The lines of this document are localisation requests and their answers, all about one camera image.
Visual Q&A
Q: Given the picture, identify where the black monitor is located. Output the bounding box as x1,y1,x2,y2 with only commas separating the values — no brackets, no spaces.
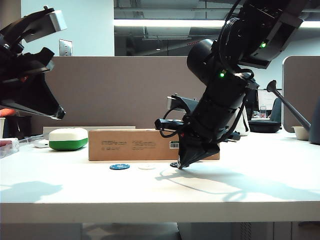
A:
246,87,260,118

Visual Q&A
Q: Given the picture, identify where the wide grey desk partition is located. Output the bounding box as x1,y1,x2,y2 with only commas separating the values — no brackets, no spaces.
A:
37,56,208,137

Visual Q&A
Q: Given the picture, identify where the monitor with white screen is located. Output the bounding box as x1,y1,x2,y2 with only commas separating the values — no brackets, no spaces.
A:
258,89,283,111

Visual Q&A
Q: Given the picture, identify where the grey watering can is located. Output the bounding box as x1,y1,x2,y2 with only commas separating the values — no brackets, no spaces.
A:
266,79,320,146

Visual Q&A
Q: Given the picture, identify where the small white earbuds case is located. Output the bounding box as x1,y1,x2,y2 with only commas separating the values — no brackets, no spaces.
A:
33,139,50,149

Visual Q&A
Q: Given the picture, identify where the metal wall switch plate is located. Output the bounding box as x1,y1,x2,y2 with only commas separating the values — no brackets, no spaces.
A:
58,39,73,57

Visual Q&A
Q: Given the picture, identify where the white paper bowl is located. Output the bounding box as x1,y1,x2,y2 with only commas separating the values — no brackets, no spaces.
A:
291,125,311,141

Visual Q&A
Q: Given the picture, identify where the dark container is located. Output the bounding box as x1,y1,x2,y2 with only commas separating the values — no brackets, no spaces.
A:
5,114,33,140

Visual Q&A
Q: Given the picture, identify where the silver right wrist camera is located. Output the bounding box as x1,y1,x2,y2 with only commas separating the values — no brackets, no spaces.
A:
166,93,201,119

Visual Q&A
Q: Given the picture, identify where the white and green case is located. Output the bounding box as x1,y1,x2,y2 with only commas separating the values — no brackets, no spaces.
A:
48,127,89,152

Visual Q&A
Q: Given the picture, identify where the brown cardboard box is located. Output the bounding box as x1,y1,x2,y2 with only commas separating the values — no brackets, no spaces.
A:
88,128,221,162

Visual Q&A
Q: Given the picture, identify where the long ceiling light strip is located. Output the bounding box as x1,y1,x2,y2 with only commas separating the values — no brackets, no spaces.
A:
113,19,320,29

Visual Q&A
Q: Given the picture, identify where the blue poker chip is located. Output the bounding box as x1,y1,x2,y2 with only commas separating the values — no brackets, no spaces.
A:
109,163,131,171

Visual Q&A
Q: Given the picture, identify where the black round cushion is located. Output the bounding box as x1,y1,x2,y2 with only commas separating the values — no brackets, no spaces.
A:
248,120,281,134

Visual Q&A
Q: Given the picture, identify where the clear plastic bar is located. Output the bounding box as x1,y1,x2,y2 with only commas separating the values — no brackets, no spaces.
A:
19,134,45,145

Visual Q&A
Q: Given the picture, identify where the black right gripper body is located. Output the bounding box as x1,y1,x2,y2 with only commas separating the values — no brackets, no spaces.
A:
154,98,247,151

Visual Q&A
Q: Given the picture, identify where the orange object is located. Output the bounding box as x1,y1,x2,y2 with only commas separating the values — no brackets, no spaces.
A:
0,108,16,118

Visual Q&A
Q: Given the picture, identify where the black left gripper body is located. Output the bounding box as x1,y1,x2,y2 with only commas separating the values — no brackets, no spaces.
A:
0,46,56,85

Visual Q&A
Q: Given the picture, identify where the seated person in grey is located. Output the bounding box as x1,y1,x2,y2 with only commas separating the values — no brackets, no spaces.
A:
269,97,284,123

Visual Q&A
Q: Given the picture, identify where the white poker chip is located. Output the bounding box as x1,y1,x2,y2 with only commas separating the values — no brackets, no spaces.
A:
137,163,157,171

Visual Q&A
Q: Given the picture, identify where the white and black plush toy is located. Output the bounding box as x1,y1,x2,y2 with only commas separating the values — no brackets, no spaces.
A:
235,109,251,137

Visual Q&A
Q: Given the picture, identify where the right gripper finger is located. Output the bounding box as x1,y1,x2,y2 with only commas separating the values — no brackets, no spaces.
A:
184,149,221,169
178,134,201,171

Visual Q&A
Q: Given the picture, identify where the narrow grey desk partition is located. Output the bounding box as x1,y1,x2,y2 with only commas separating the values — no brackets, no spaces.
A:
282,55,320,133

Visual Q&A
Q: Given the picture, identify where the clear plastic box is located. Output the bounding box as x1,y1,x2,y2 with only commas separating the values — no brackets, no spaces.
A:
0,137,20,160

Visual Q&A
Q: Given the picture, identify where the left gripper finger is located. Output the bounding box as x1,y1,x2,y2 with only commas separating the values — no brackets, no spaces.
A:
0,98,63,121
0,73,67,118

